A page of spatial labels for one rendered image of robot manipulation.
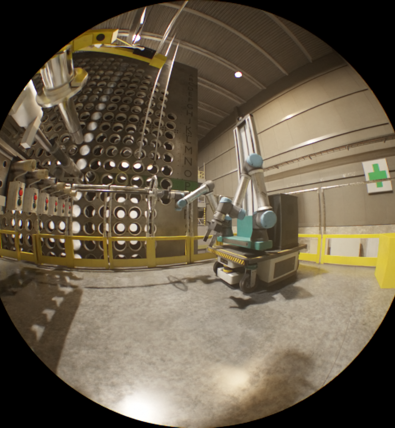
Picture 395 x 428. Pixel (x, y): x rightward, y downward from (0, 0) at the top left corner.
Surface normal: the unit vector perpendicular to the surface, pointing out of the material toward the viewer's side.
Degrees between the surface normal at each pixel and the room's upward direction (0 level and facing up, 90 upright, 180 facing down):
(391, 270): 90
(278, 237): 90
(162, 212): 90
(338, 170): 90
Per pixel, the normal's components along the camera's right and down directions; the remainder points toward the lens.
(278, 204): -0.94, -0.02
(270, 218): -0.04, 0.07
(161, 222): 0.48, -0.05
